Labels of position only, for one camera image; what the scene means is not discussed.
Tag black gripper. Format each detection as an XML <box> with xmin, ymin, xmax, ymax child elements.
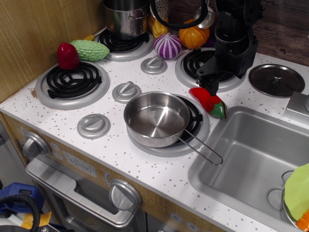
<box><xmin>197</xmin><ymin>33</ymin><xmax>258</xmax><ymax>96</ymax></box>

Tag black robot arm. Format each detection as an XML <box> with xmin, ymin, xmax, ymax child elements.
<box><xmin>197</xmin><ymin>0</ymin><xmax>265</xmax><ymax>96</ymax></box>

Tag steel pot lid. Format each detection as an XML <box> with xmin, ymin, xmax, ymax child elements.
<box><xmin>249</xmin><ymin>64</ymin><xmax>305</xmax><ymax>98</ymax></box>

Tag steel frying pan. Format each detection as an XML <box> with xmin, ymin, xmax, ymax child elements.
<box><xmin>124</xmin><ymin>91</ymin><xmax>224</xmax><ymax>166</ymax></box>

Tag steel stock pot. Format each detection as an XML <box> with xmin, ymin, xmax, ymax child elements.
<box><xmin>103</xmin><ymin>0</ymin><xmax>149</xmax><ymax>39</ymax></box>

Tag red chili pepper toy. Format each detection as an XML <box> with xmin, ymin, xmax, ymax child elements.
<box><xmin>189</xmin><ymin>87</ymin><xmax>227</xmax><ymax>118</ymax></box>

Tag back right stove burner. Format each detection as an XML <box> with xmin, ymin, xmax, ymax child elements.
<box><xmin>175</xmin><ymin>48</ymin><xmax>245</xmax><ymax>93</ymax></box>

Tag stove burner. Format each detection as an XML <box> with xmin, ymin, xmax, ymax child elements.
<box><xmin>94</xmin><ymin>29</ymin><xmax>155</xmax><ymax>62</ymax></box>
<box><xmin>127</xmin><ymin>95</ymin><xmax>210</xmax><ymax>157</ymax></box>
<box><xmin>35</xmin><ymin>61</ymin><xmax>110</xmax><ymax>110</ymax></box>
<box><xmin>175</xmin><ymin>48</ymin><xmax>245</xmax><ymax>93</ymax></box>

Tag orange pumpkin toy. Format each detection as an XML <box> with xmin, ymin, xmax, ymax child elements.
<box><xmin>179</xmin><ymin>26</ymin><xmax>210</xmax><ymax>49</ymax></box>

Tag front right stove burner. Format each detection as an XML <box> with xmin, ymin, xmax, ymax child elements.
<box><xmin>127</xmin><ymin>95</ymin><xmax>210</xmax><ymax>157</ymax></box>

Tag purple striped onion toy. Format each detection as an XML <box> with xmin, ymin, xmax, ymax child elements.
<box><xmin>154</xmin><ymin>33</ymin><xmax>182</xmax><ymax>59</ymax></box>

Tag grey top knob back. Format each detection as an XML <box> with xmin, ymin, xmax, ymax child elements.
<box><xmin>140</xmin><ymin>55</ymin><xmax>168</xmax><ymax>75</ymax></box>

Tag grey knob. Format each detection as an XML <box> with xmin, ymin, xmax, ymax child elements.
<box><xmin>77</xmin><ymin>114</ymin><xmax>111</xmax><ymax>139</ymax></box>
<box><xmin>112</xmin><ymin>81</ymin><xmax>141</xmax><ymax>104</ymax></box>
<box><xmin>140</xmin><ymin>55</ymin><xmax>168</xmax><ymax>75</ymax></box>

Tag hanging steel ladle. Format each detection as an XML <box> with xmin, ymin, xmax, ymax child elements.
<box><xmin>194</xmin><ymin>0</ymin><xmax>215</xmax><ymax>29</ymax></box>

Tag yellow pepper toy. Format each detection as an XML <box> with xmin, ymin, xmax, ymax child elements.
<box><xmin>147</xmin><ymin>15</ymin><xmax>169</xmax><ymax>39</ymax></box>

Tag grey sink basin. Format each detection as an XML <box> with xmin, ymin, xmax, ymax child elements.
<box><xmin>188</xmin><ymin>106</ymin><xmax>309</xmax><ymax>232</ymax></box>

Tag grey top knob middle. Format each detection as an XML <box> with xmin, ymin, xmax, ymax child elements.
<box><xmin>112</xmin><ymin>81</ymin><xmax>141</xmax><ymax>104</ymax></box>

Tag grey faucet base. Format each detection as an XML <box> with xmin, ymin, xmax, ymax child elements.
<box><xmin>283</xmin><ymin>92</ymin><xmax>309</xmax><ymax>125</ymax></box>

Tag hanging steel skimmer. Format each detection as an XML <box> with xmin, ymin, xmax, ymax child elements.
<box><xmin>150</xmin><ymin>0</ymin><xmax>170</xmax><ymax>19</ymax></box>

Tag back left stove burner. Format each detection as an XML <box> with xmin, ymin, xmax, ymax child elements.
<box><xmin>94</xmin><ymin>29</ymin><xmax>155</xmax><ymax>62</ymax></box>

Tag front left stove burner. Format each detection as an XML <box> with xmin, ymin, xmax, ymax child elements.
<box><xmin>35</xmin><ymin>61</ymin><xmax>110</xmax><ymax>110</ymax></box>

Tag grey top knob front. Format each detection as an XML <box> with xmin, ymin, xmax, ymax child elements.
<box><xmin>77</xmin><ymin>114</ymin><xmax>111</xmax><ymax>139</ymax></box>

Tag green bitter gourd toy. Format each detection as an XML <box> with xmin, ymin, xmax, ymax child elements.
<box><xmin>70</xmin><ymin>40</ymin><xmax>110</xmax><ymax>62</ymax></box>

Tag light green plastic plate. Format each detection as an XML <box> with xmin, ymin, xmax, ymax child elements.
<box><xmin>284</xmin><ymin>164</ymin><xmax>309</xmax><ymax>221</ymax></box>

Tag right oven front knob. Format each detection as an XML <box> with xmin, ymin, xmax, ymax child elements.
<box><xmin>109</xmin><ymin>178</ymin><xmax>142</xmax><ymax>214</ymax></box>

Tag oven knob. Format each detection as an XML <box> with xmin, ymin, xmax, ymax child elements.
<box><xmin>22</xmin><ymin>131</ymin><xmax>51</xmax><ymax>159</ymax></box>
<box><xmin>109</xmin><ymin>178</ymin><xmax>142</xmax><ymax>214</ymax></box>

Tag steel bowl in sink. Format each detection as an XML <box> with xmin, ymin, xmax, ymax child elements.
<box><xmin>281</xmin><ymin>171</ymin><xmax>297</xmax><ymax>227</ymax></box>

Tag dark red pepper toy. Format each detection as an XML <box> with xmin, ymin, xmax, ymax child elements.
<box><xmin>57</xmin><ymin>43</ymin><xmax>81</xmax><ymax>70</ymax></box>

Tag oven clock display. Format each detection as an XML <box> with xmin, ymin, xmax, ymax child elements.
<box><xmin>63</xmin><ymin>151</ymin><xmax>97</xmax><ymax>177</ymax></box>

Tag orange toy food piece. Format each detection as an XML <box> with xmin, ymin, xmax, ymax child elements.
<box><xmin>296</xmin><ymin>210</ymin><xmax>309</xmax><ymax>232</ymax></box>

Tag left oven front knob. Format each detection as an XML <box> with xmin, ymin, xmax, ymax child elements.
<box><xmin>22</xmin><ymin>131</ymin><xmax>51</xmax><ymax>159</ymax></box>

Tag yellow tape piece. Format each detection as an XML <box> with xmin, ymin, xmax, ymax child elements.
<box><xmin>21</xmin><ymin>212</ymin><xmax>52</xmax><ymax>230</ymax></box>

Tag blue clamp tool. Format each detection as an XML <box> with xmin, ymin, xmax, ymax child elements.
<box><xmin>0</xmin><ymin>182</ymin><xmax>45</xmax><ymax>214</ymax></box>

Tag black braided cable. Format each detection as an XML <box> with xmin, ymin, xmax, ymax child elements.
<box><xmin>150</xmin><ymin>0</ymin><xmax>209</xmax><ymax>31</ymax></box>

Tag yellow handled utensil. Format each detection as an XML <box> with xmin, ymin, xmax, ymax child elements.
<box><xmin>83</xmin><ymin>26</ymin><xmax>107</xmax><ymax>41</ymax></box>

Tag grey oven door handle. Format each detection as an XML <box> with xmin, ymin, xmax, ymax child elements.
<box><xmin>26</xmin><ymin>159</ymin><xmax>136</xmax><ymax>232</ymax></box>

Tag black hose lower left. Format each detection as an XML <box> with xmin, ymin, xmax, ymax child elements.
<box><xmin>0</xmin><ymin>194</ymin><xmax>41</xmax><ymax>232</ymax></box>

